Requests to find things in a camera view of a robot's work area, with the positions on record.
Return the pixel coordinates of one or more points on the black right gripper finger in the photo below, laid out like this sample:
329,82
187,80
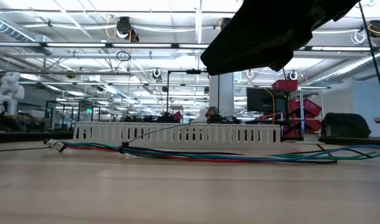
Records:
258,40
283,64

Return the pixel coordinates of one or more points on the black background robot arm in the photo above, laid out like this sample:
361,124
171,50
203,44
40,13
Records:
227,119
169,118

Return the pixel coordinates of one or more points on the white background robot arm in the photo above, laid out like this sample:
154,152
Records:
10,90

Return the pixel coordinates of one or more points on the red box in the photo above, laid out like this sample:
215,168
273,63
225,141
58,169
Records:
284,85

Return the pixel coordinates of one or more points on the black monitor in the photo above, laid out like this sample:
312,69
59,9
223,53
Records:
261,99

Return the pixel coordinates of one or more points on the metal shelf rack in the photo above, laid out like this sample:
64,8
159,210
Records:
302,109

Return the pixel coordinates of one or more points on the red storage bin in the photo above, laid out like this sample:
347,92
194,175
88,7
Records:
311,107
311,124

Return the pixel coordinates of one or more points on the white building column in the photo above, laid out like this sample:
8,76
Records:
227,93

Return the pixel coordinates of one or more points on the person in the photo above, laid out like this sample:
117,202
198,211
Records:
212,113

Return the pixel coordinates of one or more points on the black bag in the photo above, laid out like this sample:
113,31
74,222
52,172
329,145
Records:
345,126

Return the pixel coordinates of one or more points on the dark background table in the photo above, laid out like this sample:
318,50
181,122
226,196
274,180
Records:
28,137
348,141

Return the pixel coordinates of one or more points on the black metal rig frame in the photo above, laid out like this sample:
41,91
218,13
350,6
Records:
192,71

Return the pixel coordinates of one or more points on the black metal workstation frame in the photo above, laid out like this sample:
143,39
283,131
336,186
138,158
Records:
47,115

